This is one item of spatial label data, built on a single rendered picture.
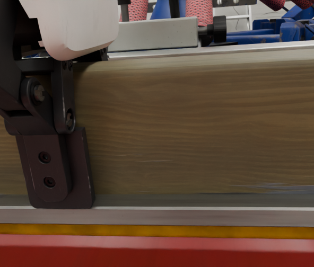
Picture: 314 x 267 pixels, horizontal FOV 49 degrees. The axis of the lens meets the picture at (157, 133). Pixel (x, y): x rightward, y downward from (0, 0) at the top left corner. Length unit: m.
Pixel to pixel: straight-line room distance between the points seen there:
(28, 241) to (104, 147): 0.09
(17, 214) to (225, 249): 0.11
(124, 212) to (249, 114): 0.07
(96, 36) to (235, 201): 0.10
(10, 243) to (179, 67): 0.15
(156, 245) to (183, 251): 0.02
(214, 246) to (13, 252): 0.12
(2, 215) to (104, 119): 0.07
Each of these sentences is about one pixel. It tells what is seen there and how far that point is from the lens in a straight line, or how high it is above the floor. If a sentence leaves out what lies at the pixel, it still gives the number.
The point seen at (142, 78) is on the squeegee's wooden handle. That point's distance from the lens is 0.16.
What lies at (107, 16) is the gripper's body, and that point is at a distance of 0.19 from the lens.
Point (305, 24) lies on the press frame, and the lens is 0.83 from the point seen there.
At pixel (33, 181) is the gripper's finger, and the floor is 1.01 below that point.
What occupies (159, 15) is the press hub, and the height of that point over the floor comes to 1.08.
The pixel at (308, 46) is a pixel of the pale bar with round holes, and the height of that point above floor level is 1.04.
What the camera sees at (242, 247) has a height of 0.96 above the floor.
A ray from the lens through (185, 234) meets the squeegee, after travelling 0.20.
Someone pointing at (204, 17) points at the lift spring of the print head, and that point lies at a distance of 0.63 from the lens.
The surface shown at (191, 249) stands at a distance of 0.20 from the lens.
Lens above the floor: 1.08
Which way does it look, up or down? 19 degrees down
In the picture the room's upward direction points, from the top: 4 degrees counter-clockwise
